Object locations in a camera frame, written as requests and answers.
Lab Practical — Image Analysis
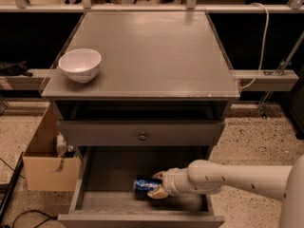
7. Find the grey wooden drawer cabinet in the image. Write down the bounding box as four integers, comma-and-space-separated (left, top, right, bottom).
41, 10, 240, 163

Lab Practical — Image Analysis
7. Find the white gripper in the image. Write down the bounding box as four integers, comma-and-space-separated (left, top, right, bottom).
147, 168, 190, 200

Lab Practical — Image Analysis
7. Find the black flat bar on floor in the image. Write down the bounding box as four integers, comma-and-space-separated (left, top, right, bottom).
0, 155, 24, 223

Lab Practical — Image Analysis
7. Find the plastic bottle in box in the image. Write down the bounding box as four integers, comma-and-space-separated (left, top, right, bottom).
56, 134, 67, 154

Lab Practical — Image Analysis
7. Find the black object on rail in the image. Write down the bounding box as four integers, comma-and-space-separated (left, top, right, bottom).
0, 61, 33, 77

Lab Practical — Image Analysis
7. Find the white ceramic bowl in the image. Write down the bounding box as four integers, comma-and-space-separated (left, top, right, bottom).
58, 48, 102, 84

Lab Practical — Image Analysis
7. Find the white cable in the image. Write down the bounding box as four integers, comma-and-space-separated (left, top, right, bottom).
237, 2, 270, 91

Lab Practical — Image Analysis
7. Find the round metal drawer knob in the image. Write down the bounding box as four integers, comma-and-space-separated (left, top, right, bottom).
139, 132, 147, 141

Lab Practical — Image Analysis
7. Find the closed grey top drawer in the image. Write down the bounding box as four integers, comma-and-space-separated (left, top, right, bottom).
57, 121, 225, 146

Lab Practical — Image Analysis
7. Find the black floor cable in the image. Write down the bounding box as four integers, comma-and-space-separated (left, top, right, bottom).
10, 209, 58, 228

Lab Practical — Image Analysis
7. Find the open grey middle drawer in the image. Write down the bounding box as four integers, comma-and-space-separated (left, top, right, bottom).
59, 146, 224, 228

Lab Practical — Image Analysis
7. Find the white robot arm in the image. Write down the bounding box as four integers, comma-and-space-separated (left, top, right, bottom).
148, 156, 304, 228

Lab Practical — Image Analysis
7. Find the cardboard box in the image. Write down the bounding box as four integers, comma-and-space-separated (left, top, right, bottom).
23, 106, 81, 192

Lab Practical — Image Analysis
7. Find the blue pepsi can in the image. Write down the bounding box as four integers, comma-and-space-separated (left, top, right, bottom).
133, 178, 162, 196

